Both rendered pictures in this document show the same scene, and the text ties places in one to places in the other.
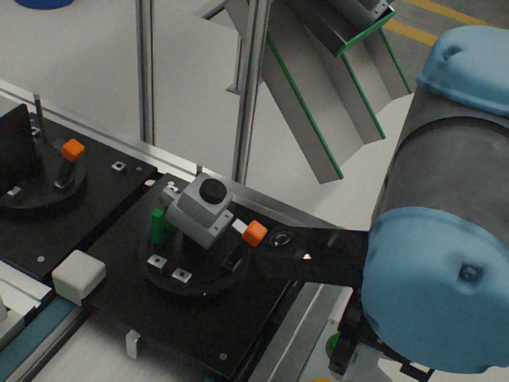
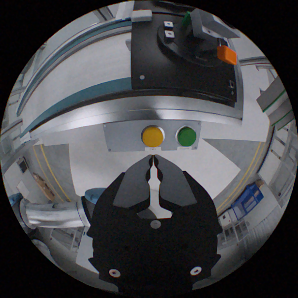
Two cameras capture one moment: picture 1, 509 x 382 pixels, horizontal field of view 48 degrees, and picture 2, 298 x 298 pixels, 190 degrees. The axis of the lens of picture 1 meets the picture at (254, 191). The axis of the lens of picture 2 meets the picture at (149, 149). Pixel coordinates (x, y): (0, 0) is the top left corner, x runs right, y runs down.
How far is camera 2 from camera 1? 0.51 m
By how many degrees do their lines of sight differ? 63
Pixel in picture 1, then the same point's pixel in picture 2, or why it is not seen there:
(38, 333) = (113, 26)
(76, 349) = (123, 37)
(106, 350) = not seen: hidden behind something
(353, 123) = (273, 111)
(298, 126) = (275, 87)
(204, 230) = (201, 24)
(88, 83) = not seen: hidden behind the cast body
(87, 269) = (142, 14)
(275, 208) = (239, 79)
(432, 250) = not seen: outside the picture
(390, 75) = (281, 123)
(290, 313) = (194, 99)
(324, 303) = (207, 116)
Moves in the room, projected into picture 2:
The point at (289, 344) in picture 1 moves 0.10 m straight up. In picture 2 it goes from (176, 106) to (201, 111)
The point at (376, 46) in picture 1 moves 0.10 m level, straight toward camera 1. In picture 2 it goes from (287, 117) to (285, 117)
